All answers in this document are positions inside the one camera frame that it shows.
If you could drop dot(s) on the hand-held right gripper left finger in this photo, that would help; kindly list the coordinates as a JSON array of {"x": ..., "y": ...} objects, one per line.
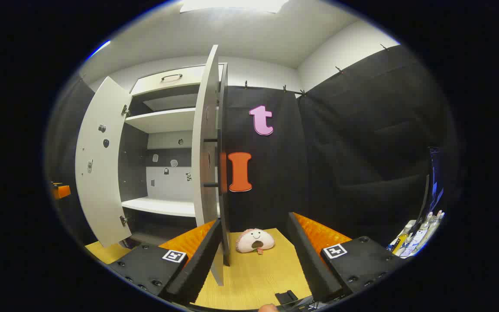
[{"x": 197, "y": 268}]

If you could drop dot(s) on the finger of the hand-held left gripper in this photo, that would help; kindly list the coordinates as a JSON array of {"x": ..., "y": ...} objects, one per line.
[{"x": 62, "y": 191}]

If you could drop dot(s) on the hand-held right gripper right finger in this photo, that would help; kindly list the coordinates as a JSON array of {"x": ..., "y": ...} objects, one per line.
[{"x": 314, "y": 264}]

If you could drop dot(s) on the pink smiling plush toy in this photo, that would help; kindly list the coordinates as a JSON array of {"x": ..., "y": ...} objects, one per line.
[{"x": 254, "y": 240}]

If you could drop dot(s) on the metal door hinge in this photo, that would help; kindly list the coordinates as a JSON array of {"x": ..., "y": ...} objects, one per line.
[
  {"x": 123, "y": 220},
  {"x": 125, "y": 110}
]

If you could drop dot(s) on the white cabinet shelf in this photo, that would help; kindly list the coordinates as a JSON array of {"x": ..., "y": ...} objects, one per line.
[
  {"x": 163, "y": 206},
  {"x": 163, "y": 120}
]

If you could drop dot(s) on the white cabinet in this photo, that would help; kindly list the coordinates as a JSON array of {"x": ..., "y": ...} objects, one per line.
[{"x": 132, "y": 164}]

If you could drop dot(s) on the row of small bottles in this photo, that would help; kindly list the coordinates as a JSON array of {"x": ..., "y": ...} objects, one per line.
[{"x": 414, "y": 242}]

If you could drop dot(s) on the white cabinet flap door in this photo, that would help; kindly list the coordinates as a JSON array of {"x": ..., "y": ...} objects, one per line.
[{"x": 150, "y": 84}]

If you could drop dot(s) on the black backdrop cloth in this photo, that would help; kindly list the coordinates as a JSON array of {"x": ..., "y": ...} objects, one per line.
[{"x": 362, "y": 130}]

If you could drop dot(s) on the ceiling light panel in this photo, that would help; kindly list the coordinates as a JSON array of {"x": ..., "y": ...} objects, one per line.
[{"x": 232, "y": 5}]

